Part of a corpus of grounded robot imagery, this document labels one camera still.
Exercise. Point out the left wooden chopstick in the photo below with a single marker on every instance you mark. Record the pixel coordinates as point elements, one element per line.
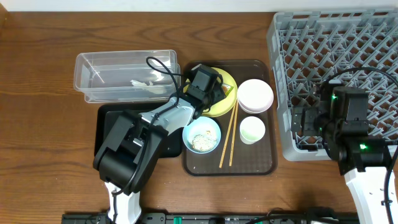
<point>230,126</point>

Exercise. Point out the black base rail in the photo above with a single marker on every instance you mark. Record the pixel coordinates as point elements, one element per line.
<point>161,218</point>

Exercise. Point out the right wooden chopstick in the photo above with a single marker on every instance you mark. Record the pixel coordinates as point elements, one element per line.
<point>234,133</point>

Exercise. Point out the pile of rice grains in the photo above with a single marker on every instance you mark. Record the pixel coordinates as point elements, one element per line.
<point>204,142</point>

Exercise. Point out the grey dishwasher rack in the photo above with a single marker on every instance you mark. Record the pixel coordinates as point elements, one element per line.
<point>357,47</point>

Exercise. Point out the wooden chopstick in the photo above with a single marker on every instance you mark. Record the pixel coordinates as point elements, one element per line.
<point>234,133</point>
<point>230,126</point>

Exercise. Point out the black plastic tray bin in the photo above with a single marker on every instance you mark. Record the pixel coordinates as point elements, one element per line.
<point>108,114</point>

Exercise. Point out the clear plastic bin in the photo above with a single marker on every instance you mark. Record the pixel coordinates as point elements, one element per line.
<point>104,77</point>

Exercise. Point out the light blue bowl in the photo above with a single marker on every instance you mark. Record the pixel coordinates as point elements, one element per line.
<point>200,126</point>

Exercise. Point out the green snack wrapper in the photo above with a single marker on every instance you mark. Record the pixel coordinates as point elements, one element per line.
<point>227,89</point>

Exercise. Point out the dark brown serving tray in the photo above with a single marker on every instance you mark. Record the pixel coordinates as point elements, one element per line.
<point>259,158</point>

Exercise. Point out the white cup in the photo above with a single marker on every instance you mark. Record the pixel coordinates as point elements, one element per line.
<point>251,130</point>

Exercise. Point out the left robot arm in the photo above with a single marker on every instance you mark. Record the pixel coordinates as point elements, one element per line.
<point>128,155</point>

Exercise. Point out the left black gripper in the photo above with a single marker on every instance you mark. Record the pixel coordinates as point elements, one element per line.
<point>216,94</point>

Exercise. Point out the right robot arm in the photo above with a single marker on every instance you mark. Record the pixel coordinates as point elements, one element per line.
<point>340,119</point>

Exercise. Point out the yellow round plate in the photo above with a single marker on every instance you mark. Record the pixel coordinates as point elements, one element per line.
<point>218,109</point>

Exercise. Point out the pink white bowl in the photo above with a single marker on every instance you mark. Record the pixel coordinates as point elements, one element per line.
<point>255,96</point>

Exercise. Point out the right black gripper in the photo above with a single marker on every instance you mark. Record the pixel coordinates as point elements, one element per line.
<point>304,120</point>

